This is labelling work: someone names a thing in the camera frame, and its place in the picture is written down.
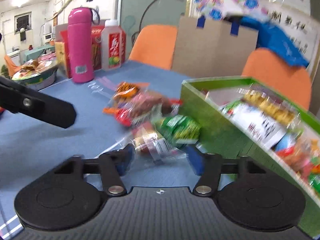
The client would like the clear candy bag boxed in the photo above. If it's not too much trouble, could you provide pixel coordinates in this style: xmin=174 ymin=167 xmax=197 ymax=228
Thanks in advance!
xmin=115 ymin=125 xmax=187 ymax=165

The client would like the green candy packet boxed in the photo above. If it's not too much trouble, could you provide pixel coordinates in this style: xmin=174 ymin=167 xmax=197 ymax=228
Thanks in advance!
xmin=155 ymin=114 xmax=201 ymax=147

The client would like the white cartoon snack bag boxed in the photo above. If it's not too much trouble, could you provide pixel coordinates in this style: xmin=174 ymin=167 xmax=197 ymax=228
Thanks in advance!
xmin=222 ymin=100 xmax=286 ymax=148

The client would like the orange yellow snack bag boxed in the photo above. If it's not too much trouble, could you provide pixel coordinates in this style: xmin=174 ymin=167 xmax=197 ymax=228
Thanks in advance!
xmin=243 ymin=89 xmax=298 ymax=127

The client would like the pink red snack packet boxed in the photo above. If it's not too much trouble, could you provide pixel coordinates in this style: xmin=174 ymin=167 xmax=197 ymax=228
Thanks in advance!
xmin=115 ymin=92 xmax=183 ymax=127

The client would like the orange small snack packet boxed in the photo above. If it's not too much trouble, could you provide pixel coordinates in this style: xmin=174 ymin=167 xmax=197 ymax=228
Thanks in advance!
xmin=103 ymin=81 xmax=150 ymax=115

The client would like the green instant noodle bowl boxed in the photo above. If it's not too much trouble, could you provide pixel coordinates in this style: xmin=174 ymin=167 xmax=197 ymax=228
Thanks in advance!
xmin=11 ymin=60 xmax=59 ymax=90

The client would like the green cardboard box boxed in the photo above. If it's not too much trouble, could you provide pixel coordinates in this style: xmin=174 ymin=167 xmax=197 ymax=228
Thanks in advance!
xmin=179 ymin=76 xmax=319 ymax=237

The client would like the blue striped tablecloth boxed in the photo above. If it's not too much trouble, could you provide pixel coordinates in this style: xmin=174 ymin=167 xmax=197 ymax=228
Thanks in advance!
xmin=0 ymin=60 xmax=241 ymax=240

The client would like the red orange snack carton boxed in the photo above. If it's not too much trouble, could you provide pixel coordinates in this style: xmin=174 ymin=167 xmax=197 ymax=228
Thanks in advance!
xmin=55 ymin=25 xmax=104 ymax=78

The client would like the clear plastic drink bottle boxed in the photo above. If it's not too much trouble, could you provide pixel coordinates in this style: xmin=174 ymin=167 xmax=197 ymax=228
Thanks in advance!
xmin=101 ymin=20 xmax=126 ymax=70

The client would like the pink thermos bottle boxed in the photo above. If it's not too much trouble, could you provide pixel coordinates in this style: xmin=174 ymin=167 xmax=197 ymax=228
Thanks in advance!
xmin=67 ymin=7 xmax=94 ymax=83

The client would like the left orange chair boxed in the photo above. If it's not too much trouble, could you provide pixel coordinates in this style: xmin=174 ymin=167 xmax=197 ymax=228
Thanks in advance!
xmin=129 ymin=24 xmax=177 ymax=70

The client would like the orange chair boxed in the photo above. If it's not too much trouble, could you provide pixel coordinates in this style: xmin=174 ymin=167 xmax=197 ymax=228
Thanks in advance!
xmin=129 ymin=24 xmax=177 ymax=70
xmin=242 ymin=48 xmax=312 ymax=111

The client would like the brown paper bag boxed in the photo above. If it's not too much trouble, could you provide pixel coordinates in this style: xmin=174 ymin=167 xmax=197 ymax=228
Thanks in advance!
xmin=171 ymin=16 xmax=258 ymax=77

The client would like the right orange chair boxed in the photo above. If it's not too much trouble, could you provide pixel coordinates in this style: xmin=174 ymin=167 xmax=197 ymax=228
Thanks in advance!
xmin=242 ymin=48 xmax=312 ymax=111

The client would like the blue plastic bag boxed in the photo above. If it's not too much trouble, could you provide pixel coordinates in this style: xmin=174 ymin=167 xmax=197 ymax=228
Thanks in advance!
xmin=239 ymin=16 xmax=309 ymax=68

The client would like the floral cloth bundle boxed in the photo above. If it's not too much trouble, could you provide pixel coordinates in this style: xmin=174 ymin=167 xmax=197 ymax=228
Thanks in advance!
xmin=190 ymin=0 xmax=269 ymax=22

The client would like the white poster with characters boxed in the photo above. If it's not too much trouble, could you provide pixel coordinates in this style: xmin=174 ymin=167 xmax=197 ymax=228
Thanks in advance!
xmin=186 ymin=0 xmax=319 ymax=75

